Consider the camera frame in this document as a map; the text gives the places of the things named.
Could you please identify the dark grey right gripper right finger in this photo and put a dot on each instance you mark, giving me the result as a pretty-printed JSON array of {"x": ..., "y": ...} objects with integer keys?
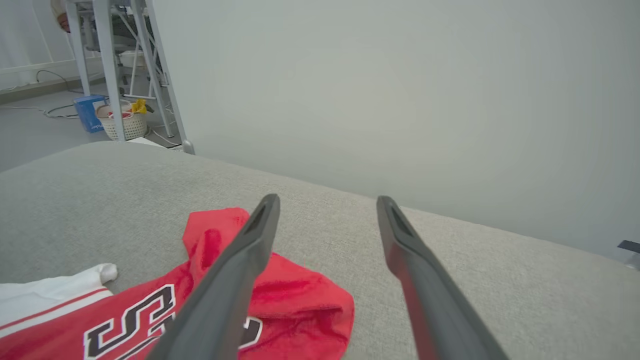
[{"x": 435, "y": 305}]

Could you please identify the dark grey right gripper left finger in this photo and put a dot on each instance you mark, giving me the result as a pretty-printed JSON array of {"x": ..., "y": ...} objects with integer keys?
[{"x": 225, "y": 290}]

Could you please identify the red and white shirt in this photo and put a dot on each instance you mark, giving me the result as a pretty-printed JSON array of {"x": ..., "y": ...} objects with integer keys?
[{"x": 300, "y": 300}]

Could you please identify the bystander hand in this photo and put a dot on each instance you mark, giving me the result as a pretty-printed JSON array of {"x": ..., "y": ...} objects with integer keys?
[{"x": 64, "y": 22}]

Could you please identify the grey metal partition leg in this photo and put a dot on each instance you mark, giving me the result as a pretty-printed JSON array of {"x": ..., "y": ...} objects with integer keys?
[{"x": 187, "y": 146}]

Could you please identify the white plastic laundry basket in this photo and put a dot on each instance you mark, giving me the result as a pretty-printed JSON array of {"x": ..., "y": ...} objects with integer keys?
[{"x": 130, "y": 127}]

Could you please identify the red cloth in basket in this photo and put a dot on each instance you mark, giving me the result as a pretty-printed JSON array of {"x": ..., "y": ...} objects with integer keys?
[{"x": 122, "y": 115}]

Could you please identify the yellow cloth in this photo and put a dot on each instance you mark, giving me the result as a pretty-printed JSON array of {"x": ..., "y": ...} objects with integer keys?
[{"x": 139, "y": 106}]

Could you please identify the blue cardboard box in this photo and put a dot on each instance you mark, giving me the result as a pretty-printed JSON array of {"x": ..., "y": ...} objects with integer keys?
[{"x": 87, "y": 112}]

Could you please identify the dark grey bracket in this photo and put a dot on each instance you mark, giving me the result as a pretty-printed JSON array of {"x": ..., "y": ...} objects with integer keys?
[{"x": 630, "y": 245}]

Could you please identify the white metal desk frame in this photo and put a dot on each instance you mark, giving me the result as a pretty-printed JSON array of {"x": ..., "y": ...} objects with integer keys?
[{"x": 107, "y": 50}]

